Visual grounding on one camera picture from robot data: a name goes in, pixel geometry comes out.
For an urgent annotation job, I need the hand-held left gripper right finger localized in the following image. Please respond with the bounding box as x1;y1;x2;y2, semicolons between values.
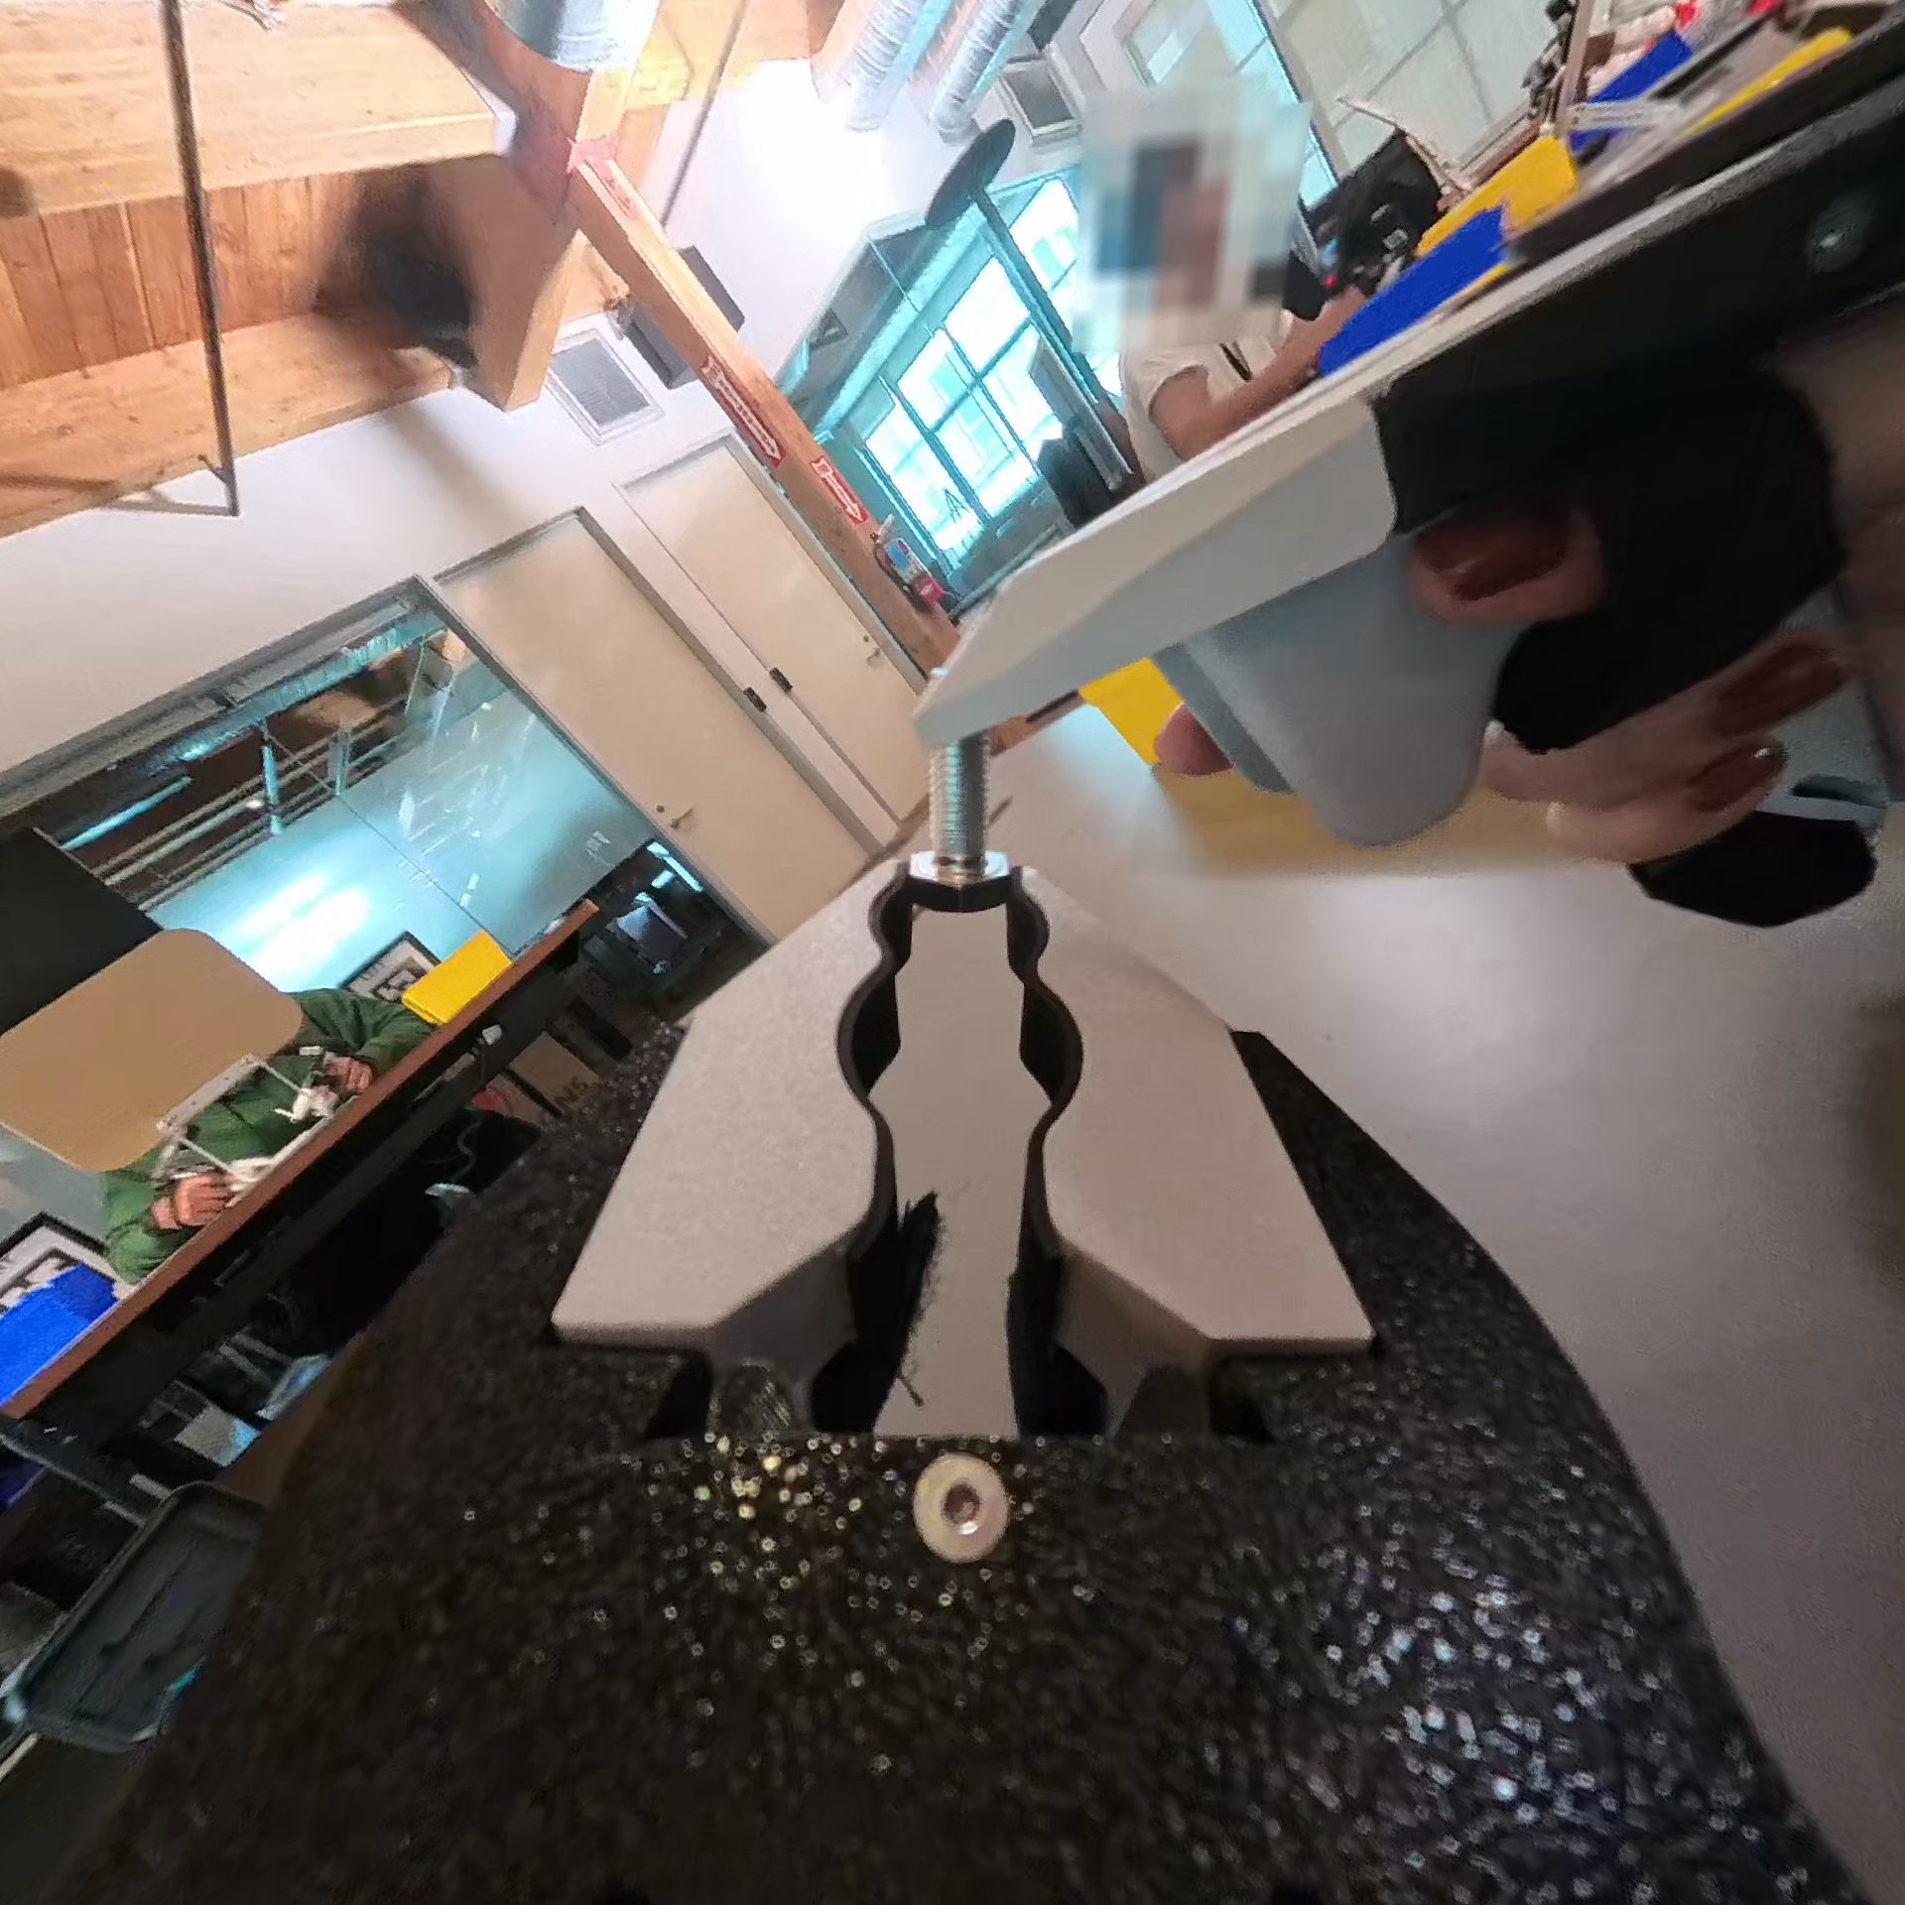
1012;863;1380;1374

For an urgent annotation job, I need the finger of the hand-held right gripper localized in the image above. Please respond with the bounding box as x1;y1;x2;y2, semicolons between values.
911;394;1402;753

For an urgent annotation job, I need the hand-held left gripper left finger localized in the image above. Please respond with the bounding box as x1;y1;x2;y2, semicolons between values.
551;860;915;1363

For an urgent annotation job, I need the steel bolt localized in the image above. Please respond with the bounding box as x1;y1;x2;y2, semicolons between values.
926;731;995;865

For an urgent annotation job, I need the person's right hand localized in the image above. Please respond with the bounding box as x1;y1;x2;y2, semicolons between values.
1162;297;1905;869

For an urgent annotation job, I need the yellow plastic bin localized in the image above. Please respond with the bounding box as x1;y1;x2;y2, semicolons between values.
1410;130;1580;257
1075;654;1188;769
399;931;517;1024

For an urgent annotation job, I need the cardboard box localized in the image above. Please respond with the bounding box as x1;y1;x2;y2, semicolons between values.
505;1041;619;1124

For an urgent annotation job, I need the large paned window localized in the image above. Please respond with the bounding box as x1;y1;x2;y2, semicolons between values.
804;170;1135;583

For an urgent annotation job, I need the blue plastic bin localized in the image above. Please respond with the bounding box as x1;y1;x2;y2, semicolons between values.
1317;208;1517;377
0;1264;124;1403

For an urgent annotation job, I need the cream door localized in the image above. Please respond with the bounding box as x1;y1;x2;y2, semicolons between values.
432;505;880;903
612;436;932;820

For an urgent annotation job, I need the long brown-edged table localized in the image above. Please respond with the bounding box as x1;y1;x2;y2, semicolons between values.
0;895;601;1430

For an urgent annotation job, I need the black round lamp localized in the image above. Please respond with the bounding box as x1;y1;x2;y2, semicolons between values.
923;117;1020;225

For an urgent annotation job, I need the wooden beam with red signs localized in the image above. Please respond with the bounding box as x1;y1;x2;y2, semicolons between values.
571;133;969;671

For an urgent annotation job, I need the glass office partition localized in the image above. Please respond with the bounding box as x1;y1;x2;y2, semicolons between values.
0;586;700;1014

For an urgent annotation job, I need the wooden loft platform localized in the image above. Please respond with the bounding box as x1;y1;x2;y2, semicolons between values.
0;0;629;536

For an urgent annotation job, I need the thin metal hanger rod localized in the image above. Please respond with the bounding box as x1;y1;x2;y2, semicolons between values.
157;0;247;515

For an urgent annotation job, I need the ribbed silver duct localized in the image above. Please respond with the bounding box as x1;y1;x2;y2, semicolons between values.
842;0;932;126
931;0;1051;135

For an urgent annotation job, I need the black wall speaker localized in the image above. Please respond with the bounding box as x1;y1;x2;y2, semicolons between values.
627;244;746;389

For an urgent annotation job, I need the white wall vent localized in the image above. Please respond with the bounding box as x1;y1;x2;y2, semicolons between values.
543;327;665;448

